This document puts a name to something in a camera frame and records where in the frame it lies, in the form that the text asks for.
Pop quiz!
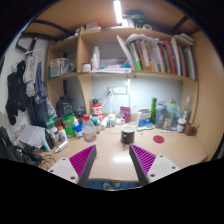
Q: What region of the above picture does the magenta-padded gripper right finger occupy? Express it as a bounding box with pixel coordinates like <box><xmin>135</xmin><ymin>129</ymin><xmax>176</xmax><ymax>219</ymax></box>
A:
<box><xmin>128</xmin><ymin>143</ymin><xmax>183</xmax><ymax>187</ymax></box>

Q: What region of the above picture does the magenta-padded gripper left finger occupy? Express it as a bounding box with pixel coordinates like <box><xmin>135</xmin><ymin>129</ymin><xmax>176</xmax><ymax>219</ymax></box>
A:
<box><xmin>46</xmin><ymin>144</ymin><xmax>98</xmax><ymax>188</ymax></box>

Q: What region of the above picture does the clear red-capped drink bottle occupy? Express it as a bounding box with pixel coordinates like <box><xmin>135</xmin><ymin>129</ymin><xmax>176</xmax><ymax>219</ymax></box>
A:
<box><xmin>81</xmin><ymin>113</ymin><xmax>98</xmax><ymax>143</ymax></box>

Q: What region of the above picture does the silver metal cylinder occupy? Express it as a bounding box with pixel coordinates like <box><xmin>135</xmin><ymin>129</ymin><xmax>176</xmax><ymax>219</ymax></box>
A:
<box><xmin>54</xmin><ymin>139</ymin><xmax>69</xmax><ymax>154</ymax></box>

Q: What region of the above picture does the flat round red coaster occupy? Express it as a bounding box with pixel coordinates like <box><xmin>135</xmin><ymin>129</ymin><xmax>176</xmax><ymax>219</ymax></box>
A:
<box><xmin>152</xmin><ymin>134</ymin><xmax>166</xmax><ymax>144</ymax></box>

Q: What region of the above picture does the black mug white inside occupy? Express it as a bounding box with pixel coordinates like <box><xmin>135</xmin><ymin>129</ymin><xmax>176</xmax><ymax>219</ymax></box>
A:
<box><xmin>120</xmin><ymin>124</ymin><xmax>136</xmax><ymax>145</ymax></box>

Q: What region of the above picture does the white jar with blue lid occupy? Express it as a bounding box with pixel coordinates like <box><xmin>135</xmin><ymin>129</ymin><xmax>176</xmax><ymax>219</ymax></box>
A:
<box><xmin>73</xmin><ymin>124</ymin><xmax>84</xmax><ymax>139</ymax></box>

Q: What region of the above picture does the white bottle with orange cap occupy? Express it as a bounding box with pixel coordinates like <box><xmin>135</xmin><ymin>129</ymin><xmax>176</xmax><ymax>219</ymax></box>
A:
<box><xmin>57</xmin><ymin>125</ymin><xmax>68</xmax><ymax>143</ymax></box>

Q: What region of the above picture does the light blue hairbrush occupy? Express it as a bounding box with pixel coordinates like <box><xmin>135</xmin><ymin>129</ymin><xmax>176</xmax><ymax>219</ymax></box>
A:
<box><xmin>136</xmin><ymin>123</ymin><xmax>155</xmax><ymax>132</ymax></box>

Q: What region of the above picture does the green plastic container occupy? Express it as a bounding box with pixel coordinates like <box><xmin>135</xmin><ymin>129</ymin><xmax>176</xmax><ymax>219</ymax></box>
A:
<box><xmin>62</xmin><ymin>114</ymin><xmax>76</xmax><ymax>138</ymax></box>

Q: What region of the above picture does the blue and white carton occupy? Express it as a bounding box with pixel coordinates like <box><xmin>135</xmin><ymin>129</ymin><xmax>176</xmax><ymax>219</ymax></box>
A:
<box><xmin>136</xmin><ymin>107</ymin><xmax>152</xmax><ymax>128</ymax></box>

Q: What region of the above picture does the grey bottle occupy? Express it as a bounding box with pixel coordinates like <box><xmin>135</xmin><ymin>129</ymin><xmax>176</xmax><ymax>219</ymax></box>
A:
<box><xmin>154</xmin><ymin>101</ymin><xmax>167</xmax><ymax>129</ymax></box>

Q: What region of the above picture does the magenta pouch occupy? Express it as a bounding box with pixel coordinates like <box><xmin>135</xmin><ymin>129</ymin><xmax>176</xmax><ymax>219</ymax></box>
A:
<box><xmin>119</xmin><ymin>106</ymin><xmax>132</xmax><ymax>124</ymax></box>

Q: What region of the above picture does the small white blue-label bottle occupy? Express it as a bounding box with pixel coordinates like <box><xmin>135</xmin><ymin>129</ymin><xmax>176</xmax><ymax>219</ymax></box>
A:
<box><xmin>107</xmin><ymin>113</ymin><xmax>117</xmax><ymax>128</ymax></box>

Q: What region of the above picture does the white-lidded brown jar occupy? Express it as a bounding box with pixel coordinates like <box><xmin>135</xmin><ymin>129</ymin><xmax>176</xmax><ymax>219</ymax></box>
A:
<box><xmin>176</xmin><ymin>117</ymin><xmax>187</xmax><ymax>134</ymax></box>

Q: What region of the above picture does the green bottle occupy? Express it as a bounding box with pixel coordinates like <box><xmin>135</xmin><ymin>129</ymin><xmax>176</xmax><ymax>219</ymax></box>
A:
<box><xmin>150</xmin><ymin>97</ymin><xmax>158</xmax><ymax>125</ymax></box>

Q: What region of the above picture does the red and white canister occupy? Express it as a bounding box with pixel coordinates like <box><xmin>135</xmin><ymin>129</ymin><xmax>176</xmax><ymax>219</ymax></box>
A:
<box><xmin>90</xmin><ymin>102</ymin><xmax>104</xmax><ymax>125</ymax></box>

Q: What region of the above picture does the yellow-capped clear bottle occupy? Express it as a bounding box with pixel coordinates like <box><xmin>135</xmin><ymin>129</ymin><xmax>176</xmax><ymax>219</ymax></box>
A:
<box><xmin>168</xmin><ymin>98</ymin><xmax>175</xmax><ymax>126</ymax></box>

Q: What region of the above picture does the white paper sheet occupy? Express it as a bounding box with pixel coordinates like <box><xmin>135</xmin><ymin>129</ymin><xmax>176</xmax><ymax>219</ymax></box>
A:
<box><xmin>17</xmin><ymin>124</ymin><xmax>46</xmax><ymax>148</ymax></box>

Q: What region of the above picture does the brown mug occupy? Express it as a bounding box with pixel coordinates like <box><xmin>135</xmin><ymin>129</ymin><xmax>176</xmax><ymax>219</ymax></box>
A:
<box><xmin>184</xmin><ymin>121</ymin><xmax>200</xmax><ymax>137</ymax></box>

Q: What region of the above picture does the green-capped clear bottle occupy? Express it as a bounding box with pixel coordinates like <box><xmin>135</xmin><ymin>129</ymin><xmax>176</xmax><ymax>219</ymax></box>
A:
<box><xmin>171</xmin><ymin>99</ymin><xmax>178</xmax><ymax>124</ymax></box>

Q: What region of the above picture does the black bag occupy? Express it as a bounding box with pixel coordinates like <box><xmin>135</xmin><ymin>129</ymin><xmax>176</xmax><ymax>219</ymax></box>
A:
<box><xmin>0</xmin><ymin>125</ymin><xmax>44</xmax><ymax>168</ymax></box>

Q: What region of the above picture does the clear glass bottle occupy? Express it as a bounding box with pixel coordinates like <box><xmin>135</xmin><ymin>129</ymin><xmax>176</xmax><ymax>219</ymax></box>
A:
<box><xmin>182</xmin><ymin>96</ymin><xmax>193</xmax><ymax>123</ymax></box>

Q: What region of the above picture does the white power strip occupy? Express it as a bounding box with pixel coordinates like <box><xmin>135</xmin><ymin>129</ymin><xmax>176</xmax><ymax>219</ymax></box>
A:
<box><xmin>107</xmin><ymin>86</ymin><xmax>129</xmax><ymax>96</ymax></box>

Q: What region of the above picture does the hanging clothes group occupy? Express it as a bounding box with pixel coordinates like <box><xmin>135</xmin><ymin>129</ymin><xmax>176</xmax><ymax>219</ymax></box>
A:
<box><xmin>4</xmin><ymin>49</ymin><xmax>51</xmax><ymax>128</ymax></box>

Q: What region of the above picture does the ceiling light tube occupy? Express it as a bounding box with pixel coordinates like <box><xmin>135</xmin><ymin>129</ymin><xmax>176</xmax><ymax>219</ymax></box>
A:
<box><xmin>113</xmin><ymin>0</ymin><xmax>124</xmax><ymax>25</ymax></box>

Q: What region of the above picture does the black coiled cable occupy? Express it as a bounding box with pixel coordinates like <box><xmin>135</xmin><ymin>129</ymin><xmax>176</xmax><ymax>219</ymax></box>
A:
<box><xmin>39</xmin><ymin>153</ymin><xmax>57</xmax><ymax>169</ymax></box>

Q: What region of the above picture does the white charging cable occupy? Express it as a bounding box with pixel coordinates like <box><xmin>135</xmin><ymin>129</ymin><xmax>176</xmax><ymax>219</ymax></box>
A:
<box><xmin>99</xmin><ymin>87</ymin><xmax>131</xmax><ymax>116</ymax></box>

